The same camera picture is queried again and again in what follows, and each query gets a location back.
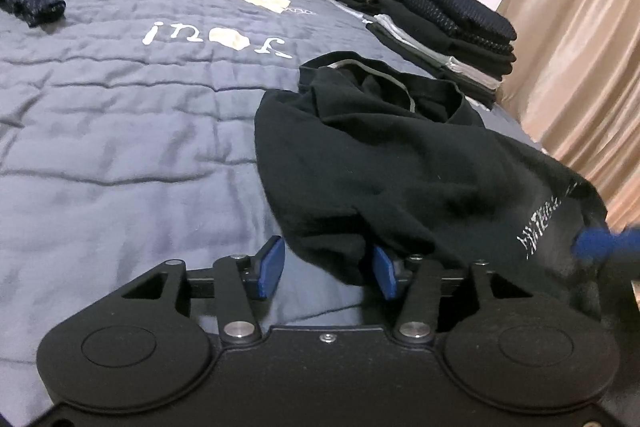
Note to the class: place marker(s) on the black t-shirt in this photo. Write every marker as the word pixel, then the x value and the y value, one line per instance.
pixel 400 157

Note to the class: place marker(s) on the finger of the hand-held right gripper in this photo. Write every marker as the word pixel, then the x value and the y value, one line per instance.
pixel 607 244

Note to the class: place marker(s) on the grey quilted printed blanket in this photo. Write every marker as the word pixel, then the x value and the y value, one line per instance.
pixel 125 132

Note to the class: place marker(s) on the beige curtain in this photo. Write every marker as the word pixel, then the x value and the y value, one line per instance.
pixel 575 32

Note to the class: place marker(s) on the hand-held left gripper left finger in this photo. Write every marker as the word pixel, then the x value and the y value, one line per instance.
pixel 270 268

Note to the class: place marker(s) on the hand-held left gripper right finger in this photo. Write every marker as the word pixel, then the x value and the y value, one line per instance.
pixel 382 271

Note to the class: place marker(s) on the stack of folded dark clothes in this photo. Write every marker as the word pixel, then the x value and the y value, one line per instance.
pixel 450 27

